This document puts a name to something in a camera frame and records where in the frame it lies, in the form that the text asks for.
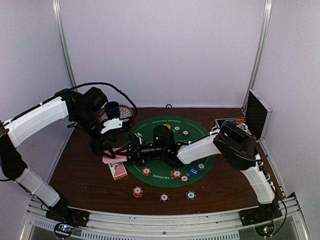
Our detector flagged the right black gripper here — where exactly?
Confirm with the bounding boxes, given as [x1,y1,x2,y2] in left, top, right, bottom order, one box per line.
[115,136,167,166]

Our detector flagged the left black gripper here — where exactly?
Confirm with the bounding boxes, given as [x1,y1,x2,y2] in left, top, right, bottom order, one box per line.
[71,109,118,159]

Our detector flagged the red-backed card stack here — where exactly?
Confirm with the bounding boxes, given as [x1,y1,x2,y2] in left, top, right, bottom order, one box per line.
[102,154,128,164]

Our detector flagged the red-backed playing card deck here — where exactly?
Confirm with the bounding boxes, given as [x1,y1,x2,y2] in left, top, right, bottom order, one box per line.
[108,162,128,181]

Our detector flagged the red tan 5 chip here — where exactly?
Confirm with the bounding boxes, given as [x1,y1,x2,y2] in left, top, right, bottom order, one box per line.
[141,167,152,177]

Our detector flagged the red tan chip stack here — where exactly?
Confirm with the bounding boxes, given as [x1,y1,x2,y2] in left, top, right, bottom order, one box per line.
[132,186,144,198]

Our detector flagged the red tan 5 chips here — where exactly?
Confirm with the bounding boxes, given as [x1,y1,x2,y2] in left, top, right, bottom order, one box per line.
[170,169,183,179]

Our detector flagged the blue small blind button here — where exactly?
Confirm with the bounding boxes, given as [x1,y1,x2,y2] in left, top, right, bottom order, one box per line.
[188,167,200,177]

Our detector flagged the green 20 chip stack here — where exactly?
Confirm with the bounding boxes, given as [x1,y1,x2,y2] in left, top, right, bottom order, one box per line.
[185,190,197,200]

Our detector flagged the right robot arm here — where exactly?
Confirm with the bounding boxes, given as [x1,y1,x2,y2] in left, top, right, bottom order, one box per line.
[114,121,278,221]

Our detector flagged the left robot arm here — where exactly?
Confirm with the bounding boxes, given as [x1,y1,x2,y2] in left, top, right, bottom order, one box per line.
[0,87,123,222]

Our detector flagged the floral patterned saucer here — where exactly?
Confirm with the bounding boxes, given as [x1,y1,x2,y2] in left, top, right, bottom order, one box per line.
[99,104,133,122]

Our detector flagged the round green poker mat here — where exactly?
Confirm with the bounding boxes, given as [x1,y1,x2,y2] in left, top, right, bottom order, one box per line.
[125,116,219,188]

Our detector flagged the dark blue mug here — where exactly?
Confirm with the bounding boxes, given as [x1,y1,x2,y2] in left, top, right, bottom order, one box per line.
[104,101,120,119]

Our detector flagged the aluminium poker chip case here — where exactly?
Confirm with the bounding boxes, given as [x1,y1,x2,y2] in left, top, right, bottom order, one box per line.
[215,89,273,141]

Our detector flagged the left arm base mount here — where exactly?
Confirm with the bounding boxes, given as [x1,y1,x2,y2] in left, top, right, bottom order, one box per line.
[45,208,90,239]

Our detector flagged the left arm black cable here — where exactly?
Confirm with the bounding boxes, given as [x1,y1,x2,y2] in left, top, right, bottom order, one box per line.
[69,80,138,123]

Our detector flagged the aluminium front rail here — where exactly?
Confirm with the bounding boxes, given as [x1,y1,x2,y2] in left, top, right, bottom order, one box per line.
[18,197,311,240]

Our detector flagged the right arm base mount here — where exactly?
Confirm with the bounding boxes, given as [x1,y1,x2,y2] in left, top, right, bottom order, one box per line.
[239,207,283,239]

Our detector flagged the left aluminium frame post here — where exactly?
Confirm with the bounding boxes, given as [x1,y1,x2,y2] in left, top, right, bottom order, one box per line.
[51,0,77,88]

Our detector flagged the aluminium frame post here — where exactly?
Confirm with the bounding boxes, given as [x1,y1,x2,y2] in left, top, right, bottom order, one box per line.
[51,0,77,88]
[242,0,273,113]

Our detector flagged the right aluminium frame post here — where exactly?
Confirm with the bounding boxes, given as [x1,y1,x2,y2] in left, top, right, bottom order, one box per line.
[242,0,273,113]

